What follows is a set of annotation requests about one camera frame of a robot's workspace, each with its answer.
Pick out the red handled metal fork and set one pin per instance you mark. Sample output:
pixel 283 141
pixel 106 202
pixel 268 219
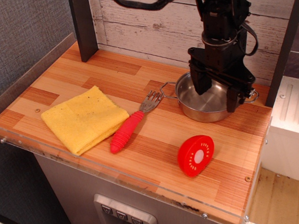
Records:
pixel 123 134

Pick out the dark right shelf post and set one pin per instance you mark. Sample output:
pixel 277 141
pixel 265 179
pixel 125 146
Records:
pixel 284 54

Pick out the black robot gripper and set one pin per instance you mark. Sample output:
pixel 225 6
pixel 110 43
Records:
pixel 223 64

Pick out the silver dispenser button panel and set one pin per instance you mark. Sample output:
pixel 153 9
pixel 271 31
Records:
pixel 111 211

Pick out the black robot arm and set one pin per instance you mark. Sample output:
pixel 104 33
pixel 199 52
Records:
pixel 224 37

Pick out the red toy tomato half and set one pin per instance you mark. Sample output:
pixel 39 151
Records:
pixel 195 154

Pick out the clear acrylic front guard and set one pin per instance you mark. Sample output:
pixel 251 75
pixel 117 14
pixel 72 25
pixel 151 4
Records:
pixel 148 165

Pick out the stainless steel pot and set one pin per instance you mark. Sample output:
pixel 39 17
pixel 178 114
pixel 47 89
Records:
pixel 209 107

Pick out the yellow folded cloth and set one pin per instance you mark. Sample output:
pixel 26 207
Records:
pixel 85 120

